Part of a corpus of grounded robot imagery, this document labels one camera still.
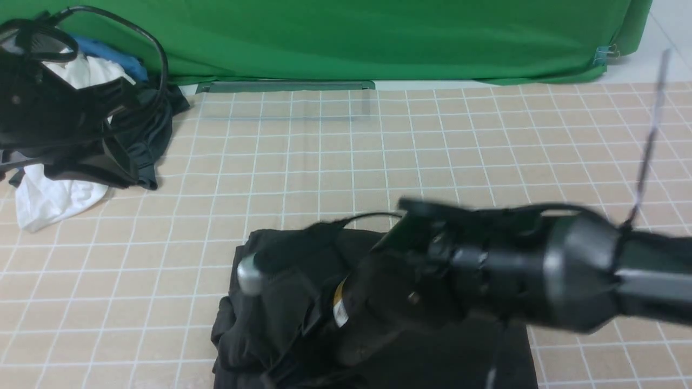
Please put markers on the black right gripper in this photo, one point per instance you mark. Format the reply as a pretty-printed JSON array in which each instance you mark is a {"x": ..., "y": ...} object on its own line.
[{"x": 398, "y": 303}]

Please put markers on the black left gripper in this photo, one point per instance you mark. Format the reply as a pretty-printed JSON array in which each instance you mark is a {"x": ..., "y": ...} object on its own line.
[{"x": 45, "y": 120}]

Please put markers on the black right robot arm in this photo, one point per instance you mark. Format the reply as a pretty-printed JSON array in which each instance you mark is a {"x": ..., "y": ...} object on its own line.
[{"x": 555, "y": 265}]

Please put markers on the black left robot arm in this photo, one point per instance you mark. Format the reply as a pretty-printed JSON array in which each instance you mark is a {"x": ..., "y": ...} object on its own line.
[{"x": 47, "y": 121}]

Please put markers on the white crumpled garment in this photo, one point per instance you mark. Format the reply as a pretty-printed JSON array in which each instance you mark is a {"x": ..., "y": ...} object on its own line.
[{"x": 41, "y": 202}]

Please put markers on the dark gray crumpled garment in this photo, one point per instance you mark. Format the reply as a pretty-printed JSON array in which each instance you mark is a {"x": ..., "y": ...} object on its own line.
[{"x": 147, "y": 143}]

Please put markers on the blue crumpled garment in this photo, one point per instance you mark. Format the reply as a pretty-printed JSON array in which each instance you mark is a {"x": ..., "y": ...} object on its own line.
[{"x": 130, "y": 64}]

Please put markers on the beige checkered table mat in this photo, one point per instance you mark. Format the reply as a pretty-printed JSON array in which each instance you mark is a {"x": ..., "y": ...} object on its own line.
[{"x": 124, "y": 295}]

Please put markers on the gray metal bar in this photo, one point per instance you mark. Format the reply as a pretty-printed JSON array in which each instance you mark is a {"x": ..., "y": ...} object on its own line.
[{"x": 273, "y": 85}]

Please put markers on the green backdrop cloth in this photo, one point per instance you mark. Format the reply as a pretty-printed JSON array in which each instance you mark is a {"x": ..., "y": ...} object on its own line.
[{"x": 499, "y": 42}]

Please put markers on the blue binder clip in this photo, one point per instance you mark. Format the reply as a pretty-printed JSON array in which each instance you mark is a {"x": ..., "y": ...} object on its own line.
[{"x": 605, "y": 53}]

